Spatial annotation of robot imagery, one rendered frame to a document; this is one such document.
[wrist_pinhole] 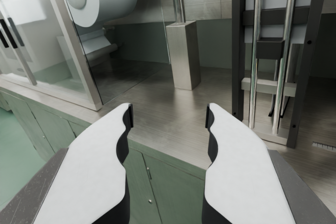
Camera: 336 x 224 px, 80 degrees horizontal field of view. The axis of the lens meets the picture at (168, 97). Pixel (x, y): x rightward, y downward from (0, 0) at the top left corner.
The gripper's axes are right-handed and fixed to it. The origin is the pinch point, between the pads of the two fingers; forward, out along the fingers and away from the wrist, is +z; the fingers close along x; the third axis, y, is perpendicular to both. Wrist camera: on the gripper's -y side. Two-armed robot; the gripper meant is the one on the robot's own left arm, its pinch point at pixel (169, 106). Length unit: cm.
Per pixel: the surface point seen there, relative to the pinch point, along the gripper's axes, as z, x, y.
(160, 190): 39, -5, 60
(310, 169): 22.1, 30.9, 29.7
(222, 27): 87, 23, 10
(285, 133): 32, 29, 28
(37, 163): 128, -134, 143
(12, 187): 102, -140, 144
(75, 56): 59, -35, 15
